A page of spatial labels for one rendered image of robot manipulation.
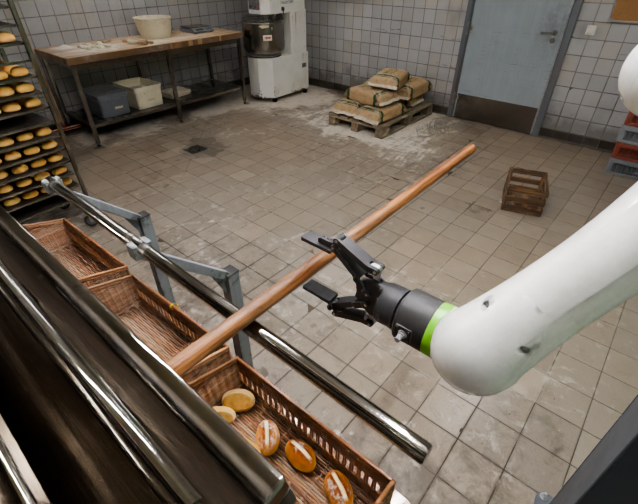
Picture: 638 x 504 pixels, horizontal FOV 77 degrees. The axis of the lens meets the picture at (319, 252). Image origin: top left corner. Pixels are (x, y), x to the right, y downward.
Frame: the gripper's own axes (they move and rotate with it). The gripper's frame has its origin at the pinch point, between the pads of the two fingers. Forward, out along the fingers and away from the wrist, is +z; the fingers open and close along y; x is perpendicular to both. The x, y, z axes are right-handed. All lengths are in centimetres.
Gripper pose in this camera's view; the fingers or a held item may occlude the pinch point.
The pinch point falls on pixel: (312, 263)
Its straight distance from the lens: 78.5
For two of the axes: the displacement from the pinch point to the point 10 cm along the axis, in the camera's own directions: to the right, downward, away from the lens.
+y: 0.0, 8.0, 6.0
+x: 6.4, -4.6, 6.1
